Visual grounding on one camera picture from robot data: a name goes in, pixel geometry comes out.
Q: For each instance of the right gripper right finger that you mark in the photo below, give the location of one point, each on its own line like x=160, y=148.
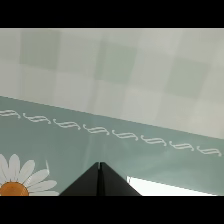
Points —
x=115, y=184

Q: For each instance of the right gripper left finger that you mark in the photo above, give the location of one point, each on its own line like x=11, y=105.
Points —
x=87, y=183

